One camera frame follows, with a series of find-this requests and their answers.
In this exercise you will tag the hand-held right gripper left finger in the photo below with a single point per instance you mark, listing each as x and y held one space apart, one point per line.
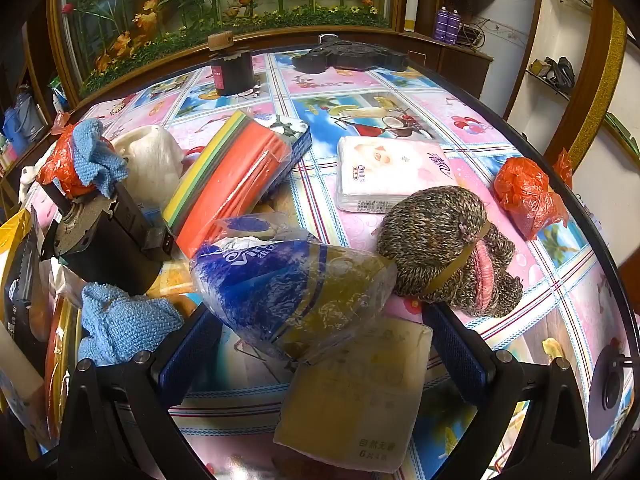
190 355

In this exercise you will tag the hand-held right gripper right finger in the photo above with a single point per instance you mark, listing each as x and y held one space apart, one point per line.
457 350

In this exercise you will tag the blue towel cloth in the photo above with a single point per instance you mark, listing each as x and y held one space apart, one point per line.
97 155
125 320

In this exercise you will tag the blue gold toilet roll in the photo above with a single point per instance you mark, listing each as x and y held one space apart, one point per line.
280 290

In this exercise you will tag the yellow tray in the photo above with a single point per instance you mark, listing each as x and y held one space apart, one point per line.
57 360

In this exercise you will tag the white plastic bag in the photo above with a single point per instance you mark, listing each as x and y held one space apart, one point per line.
150 160

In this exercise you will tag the beige tissue pack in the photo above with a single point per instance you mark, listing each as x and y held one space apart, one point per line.
360 400

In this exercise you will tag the black round disc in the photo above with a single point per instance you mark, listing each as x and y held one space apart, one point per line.
607 390

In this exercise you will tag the red plastic bag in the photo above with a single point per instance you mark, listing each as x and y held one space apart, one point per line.
57 170
525 195

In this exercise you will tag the coloured paper pack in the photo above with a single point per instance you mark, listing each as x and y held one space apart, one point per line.
235 175

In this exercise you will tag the white pink tissue pack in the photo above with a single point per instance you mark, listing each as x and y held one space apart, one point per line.
385 170

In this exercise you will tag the blue box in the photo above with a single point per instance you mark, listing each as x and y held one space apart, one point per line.
297 140

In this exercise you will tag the printed tablecloth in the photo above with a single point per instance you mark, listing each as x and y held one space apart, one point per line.
450 105

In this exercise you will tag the blue thermos jug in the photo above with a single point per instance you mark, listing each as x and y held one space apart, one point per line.
22 125

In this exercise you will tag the dark jar with wooden lid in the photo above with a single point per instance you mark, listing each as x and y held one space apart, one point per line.
232 72

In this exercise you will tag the white spray bottle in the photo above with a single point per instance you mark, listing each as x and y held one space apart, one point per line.
58 101

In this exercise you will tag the purple spray can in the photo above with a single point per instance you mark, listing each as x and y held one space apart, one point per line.
453 27
440 25

